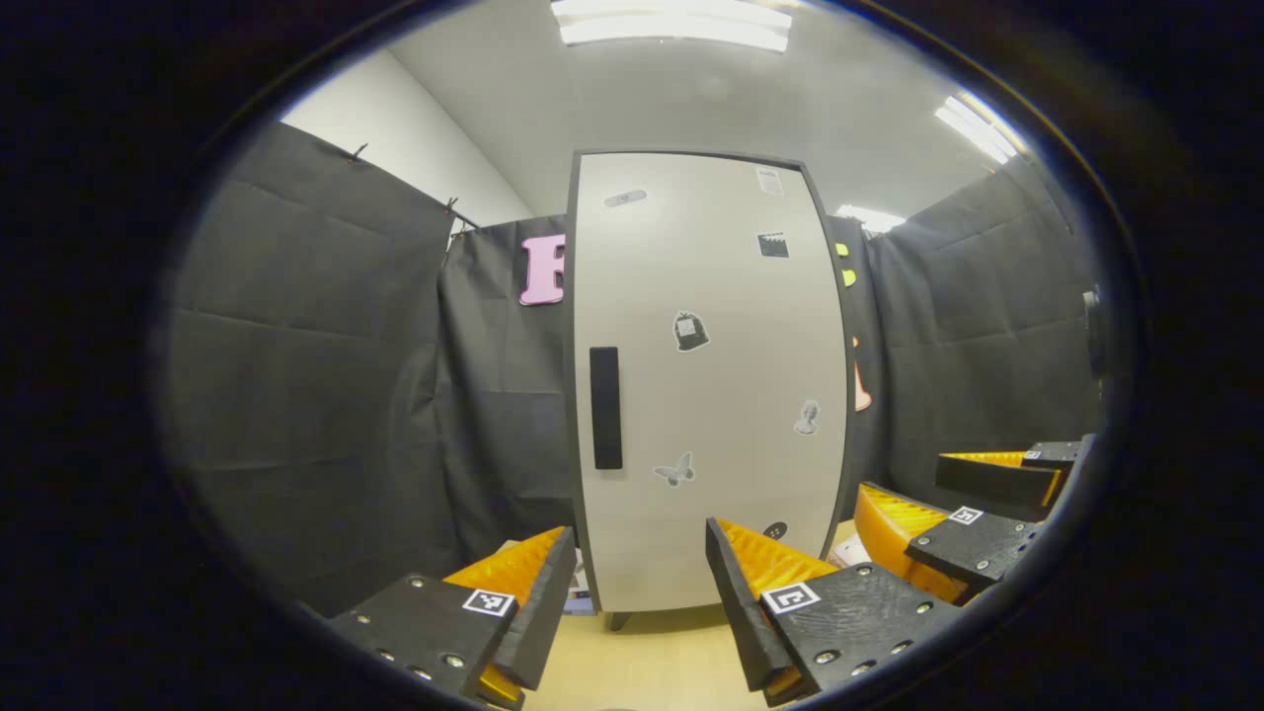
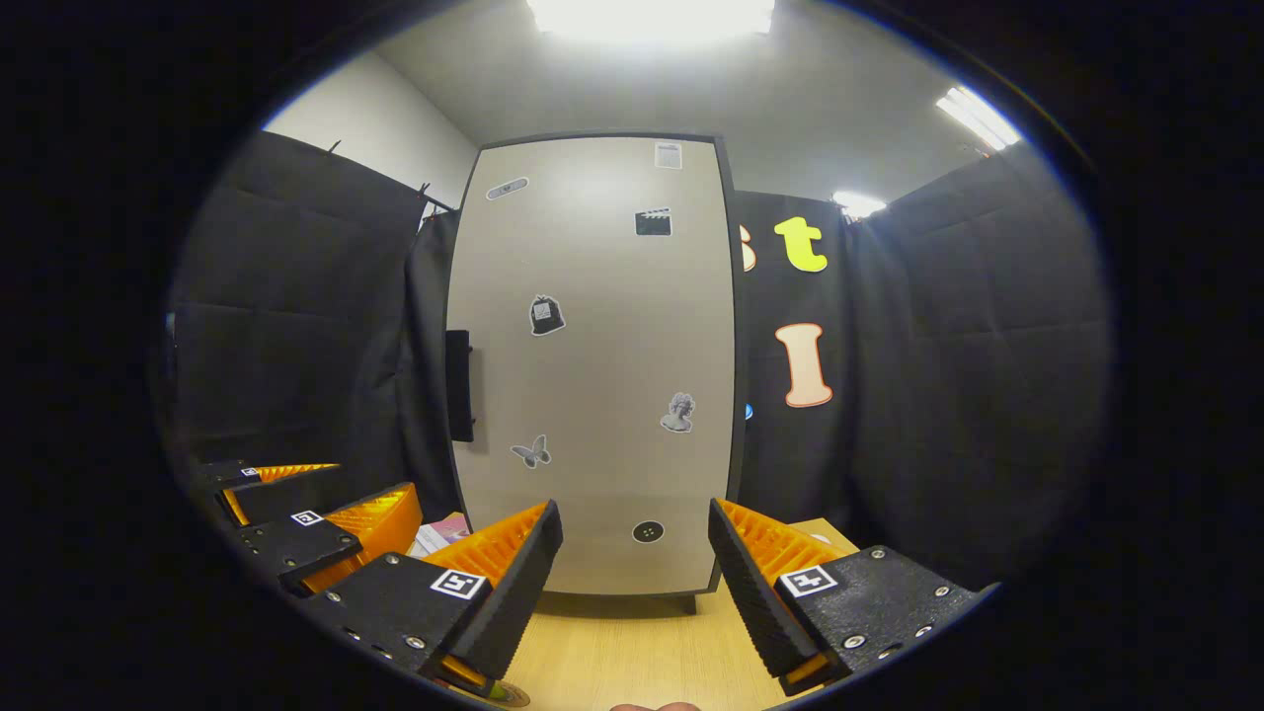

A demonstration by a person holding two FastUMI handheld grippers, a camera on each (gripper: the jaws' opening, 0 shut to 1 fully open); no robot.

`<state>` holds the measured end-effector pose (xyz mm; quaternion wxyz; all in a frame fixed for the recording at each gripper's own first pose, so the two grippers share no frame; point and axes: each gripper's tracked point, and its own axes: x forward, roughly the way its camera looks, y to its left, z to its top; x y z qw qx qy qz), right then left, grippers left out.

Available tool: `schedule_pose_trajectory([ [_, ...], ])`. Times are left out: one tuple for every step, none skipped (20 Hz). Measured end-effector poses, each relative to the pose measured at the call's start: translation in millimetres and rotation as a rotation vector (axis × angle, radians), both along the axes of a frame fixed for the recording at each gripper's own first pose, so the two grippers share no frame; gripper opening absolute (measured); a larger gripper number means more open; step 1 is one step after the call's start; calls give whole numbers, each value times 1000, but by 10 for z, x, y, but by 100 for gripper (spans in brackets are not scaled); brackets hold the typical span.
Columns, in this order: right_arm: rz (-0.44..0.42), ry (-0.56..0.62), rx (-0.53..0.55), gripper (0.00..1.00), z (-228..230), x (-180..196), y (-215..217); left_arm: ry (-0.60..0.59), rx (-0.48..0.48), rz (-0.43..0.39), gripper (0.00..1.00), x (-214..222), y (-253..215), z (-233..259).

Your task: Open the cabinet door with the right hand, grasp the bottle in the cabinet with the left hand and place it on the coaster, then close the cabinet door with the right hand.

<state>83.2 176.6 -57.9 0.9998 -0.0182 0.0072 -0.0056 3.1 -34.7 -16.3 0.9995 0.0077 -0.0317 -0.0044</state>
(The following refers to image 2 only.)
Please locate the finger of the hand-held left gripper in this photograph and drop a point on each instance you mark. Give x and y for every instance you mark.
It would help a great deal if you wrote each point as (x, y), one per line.
(286, 496)
(296, 541)

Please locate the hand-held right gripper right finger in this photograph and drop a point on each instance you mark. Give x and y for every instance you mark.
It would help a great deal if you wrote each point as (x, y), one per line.
(746, 592)

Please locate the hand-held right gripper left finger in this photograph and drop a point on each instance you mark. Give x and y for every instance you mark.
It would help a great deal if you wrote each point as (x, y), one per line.
(518, 592)

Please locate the white cabinet door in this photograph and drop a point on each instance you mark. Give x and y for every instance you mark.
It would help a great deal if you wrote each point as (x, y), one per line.
(602, 395)

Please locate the grey cabinet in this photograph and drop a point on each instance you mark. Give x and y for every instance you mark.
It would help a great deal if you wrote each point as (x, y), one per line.
(739, 346)

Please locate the black backdrop cloth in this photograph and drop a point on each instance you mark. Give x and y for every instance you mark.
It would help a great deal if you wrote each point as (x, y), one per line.
(987, 346)

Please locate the ceiling light panel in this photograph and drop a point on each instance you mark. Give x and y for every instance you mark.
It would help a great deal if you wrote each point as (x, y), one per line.
(978, 117)
(652, 18)
(859, 204)

